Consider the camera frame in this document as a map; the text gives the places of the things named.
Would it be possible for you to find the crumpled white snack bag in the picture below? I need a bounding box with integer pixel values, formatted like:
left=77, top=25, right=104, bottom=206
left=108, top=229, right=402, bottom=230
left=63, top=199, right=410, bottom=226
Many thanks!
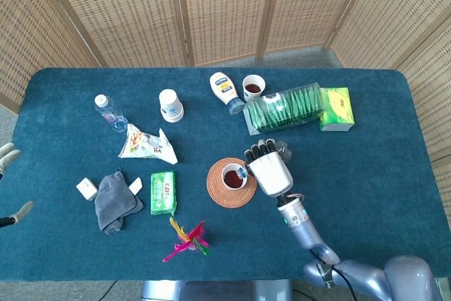
left=118, top=123, right=179, bottom=165

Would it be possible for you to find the grey cloth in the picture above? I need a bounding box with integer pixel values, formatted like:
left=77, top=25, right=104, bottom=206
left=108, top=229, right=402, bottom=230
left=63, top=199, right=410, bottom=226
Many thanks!
left=94, top=169, right=144, bottom=235

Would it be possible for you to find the green tissue pack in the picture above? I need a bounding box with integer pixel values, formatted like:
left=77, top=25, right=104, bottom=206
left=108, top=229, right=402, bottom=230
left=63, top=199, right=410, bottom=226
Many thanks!
left=150, top=170, right=177, bottom=216

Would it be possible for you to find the stack of inverted paper cups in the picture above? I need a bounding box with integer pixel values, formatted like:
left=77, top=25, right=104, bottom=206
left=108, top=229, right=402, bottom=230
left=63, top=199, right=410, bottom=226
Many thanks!
left=158, top=88, right=185, bottom=123

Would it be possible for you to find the white square box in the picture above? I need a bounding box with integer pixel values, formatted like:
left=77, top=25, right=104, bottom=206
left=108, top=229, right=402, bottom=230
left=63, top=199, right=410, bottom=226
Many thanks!
left=75, top=177, right=99, bottom=202

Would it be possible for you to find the woven bamboo folding screen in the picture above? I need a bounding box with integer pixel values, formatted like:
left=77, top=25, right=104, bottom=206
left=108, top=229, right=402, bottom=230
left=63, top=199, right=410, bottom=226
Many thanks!
left=0, top=0, right=451, bottom=210

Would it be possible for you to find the colourful feather shuttlecock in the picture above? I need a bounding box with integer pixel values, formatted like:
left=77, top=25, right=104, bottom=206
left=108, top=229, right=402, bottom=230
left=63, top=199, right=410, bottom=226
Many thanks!
left=162, top=216, right=210, bottom=263

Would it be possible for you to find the mayonnaise squeeze bottle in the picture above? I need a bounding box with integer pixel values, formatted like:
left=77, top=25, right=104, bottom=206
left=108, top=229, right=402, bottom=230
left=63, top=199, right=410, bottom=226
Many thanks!
left=209, top=72, right=247, bottom=116

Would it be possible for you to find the blue tablecloth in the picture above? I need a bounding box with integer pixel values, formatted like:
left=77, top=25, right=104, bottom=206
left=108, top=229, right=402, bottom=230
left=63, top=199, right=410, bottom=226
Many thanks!
left=0, top=67, right=451, bottom=283

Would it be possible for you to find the round woven rattan coaster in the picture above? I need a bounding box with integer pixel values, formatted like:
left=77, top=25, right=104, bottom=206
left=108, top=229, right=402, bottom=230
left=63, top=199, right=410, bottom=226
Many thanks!
left=206, top=157, right=258, bottom=209

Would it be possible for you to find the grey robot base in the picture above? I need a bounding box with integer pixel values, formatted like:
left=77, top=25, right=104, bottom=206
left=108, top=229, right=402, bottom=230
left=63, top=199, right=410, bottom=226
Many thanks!
left=140, top=279, right=293, bottom=301

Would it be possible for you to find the clear water bottle white cap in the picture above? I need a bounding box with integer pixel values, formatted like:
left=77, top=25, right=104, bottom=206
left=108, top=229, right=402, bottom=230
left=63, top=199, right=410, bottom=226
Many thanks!
left=94, top=94, right=129, bottom=134

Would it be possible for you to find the paper cup with blue flower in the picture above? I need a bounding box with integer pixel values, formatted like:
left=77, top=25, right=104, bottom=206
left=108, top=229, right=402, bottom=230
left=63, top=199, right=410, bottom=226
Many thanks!
left=242, top=74, right=266, bottom=104

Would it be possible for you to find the clear box of green sachets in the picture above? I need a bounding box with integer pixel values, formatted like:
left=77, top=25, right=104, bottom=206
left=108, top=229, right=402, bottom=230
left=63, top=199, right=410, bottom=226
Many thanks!
left=242, top=82, right=326, bottom=137

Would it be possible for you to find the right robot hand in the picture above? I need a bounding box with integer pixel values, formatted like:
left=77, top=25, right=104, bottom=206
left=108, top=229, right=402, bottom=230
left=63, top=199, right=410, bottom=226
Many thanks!
left=244, top=138, right=295, bottom=198

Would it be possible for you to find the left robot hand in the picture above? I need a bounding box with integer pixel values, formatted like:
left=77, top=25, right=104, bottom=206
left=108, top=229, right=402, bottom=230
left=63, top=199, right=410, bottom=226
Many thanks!
left=0, top=142, right=35, bottom=228

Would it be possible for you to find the paper cup with green flower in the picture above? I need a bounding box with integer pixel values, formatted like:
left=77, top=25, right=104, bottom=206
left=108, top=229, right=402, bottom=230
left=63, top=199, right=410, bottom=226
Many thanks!
left=221, top=162, right=248, bottom=190

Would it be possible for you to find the green and yellow carton box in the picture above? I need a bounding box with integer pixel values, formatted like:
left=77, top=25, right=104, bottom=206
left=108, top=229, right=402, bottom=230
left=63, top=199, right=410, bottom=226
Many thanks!
left=319, top=87, right=355, bottom=133

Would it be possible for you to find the black floor cable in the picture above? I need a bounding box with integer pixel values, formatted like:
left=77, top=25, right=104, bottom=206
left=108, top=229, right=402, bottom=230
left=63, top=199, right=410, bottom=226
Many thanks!
left=97, top=281, right=119, bottom=301

